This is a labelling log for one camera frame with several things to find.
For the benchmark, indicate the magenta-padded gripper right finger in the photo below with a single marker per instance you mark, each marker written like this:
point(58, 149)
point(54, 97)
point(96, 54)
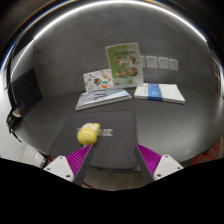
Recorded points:
point(150, 160)

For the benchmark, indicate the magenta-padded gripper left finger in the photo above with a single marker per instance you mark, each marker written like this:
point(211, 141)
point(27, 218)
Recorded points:
point(78, 160)

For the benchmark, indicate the yellow rabbit-shaped computer mouse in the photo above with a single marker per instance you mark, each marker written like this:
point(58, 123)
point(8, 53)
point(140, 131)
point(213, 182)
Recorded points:
point(87, 134)

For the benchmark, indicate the black mouse pad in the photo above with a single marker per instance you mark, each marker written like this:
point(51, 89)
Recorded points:
point(116, 143)

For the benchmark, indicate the grey striped book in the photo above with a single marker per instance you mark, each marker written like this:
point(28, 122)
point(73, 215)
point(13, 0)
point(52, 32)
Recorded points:
point(101, 98)

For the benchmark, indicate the white book with blue band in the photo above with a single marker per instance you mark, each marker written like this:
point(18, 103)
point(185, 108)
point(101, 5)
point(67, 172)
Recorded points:
point(160, 92)

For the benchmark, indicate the small colourful printed card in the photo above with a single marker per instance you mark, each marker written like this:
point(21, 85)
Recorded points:
point(98, 80)

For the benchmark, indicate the black flat panel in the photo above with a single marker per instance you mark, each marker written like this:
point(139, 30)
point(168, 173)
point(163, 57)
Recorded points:
point(25, 90)

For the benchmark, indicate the green menu sign stand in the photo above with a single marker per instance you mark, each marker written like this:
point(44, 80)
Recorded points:
point(124, 65)

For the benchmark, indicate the red metal frame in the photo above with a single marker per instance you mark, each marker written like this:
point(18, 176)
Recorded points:
point(210, 154)

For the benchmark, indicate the row of white wall sockets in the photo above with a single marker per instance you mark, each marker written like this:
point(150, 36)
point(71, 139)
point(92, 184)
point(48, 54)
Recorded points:
point(163, 62)

